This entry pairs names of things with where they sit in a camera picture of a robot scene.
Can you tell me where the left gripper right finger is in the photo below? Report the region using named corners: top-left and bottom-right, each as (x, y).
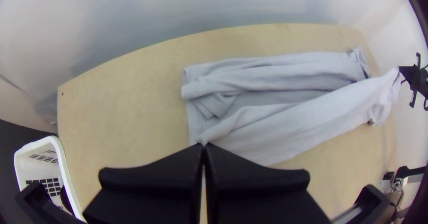
top-left (204, 143), bottom-right (330, 224)

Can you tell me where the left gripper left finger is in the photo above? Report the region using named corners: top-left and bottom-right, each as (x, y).
top-left (82, 143), bottom-right (205, 224)

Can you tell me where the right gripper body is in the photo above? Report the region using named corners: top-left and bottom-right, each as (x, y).
top-left (399, 52), bottom-right (428, 108)

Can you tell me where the grey t-shirt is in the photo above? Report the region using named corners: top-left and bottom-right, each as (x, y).
top-left (180, 46), bottom-right (402, 168)

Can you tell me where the white laundry basket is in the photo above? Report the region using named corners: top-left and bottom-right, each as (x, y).
top-left (13, 135), bottom-right (87, 223)

